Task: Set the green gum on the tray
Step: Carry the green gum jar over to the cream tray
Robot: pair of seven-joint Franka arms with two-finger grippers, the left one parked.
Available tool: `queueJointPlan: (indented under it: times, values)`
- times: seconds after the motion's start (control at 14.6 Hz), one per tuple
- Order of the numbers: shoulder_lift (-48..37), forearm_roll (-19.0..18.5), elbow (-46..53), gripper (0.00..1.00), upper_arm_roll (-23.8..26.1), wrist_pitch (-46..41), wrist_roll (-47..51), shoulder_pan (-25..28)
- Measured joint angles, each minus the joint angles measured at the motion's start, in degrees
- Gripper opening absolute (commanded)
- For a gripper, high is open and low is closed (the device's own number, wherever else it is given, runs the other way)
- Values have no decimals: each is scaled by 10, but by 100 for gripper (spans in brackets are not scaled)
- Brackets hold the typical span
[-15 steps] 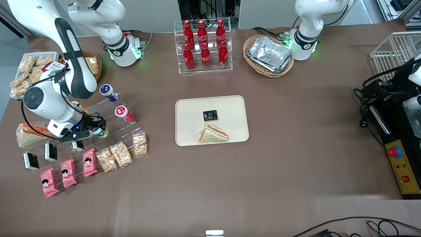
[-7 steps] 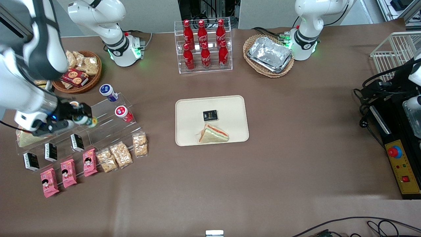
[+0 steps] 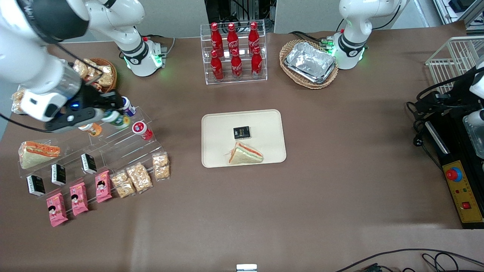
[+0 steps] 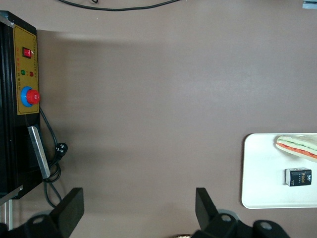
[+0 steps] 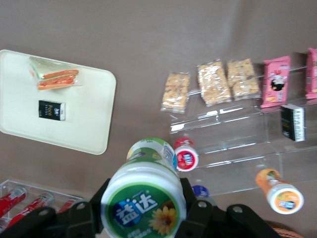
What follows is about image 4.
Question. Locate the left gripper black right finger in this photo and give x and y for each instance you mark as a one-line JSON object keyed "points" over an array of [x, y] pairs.
{"points": [[206, 210]]}

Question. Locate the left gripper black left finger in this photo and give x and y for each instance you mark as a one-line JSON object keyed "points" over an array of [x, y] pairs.
{"points": [[70, 210]]}

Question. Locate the beige serving tray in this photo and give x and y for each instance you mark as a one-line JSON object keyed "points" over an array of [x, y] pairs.
{"points": [[262, 173]]}

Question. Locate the silver metal bar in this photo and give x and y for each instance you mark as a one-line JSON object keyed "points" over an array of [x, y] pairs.
{"points": [[39, 153]]}

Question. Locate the black tissue pack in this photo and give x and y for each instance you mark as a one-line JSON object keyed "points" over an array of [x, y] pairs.
{"points": [[298, 177]]}

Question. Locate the black sealing machine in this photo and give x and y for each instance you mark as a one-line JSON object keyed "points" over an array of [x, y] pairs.
{"points": [[7, 124]]}

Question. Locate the wrapped triangle sandwich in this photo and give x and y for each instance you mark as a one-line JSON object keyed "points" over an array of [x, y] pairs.
{"points": [[297, 147]]}

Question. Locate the red emergency stop button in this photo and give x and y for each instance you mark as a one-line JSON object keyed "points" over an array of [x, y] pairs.
{"points": [[32, 96]]}

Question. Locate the yellow control panel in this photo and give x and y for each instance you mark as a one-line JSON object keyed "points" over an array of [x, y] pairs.
{"points": [[26, 74]]}

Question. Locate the small silver blue device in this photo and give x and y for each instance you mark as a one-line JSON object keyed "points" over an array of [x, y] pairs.
{"points": [[310, 3]]}

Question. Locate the aluminium frame post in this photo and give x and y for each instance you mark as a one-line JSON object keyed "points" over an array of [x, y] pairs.
{"points": [[6, 213]]}

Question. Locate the red rocker switch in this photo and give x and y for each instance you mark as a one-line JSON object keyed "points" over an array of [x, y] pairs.
{"points": [[27, 52]]}

